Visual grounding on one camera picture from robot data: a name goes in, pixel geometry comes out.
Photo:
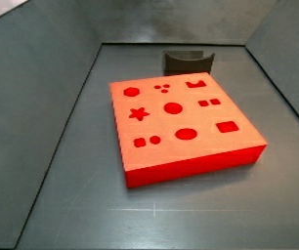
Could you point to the red shape-sorting board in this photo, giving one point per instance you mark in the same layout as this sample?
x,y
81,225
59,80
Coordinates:
x,y
181,128

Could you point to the black curved peg holder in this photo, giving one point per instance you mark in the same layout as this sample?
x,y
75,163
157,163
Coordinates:
x,y
183,62

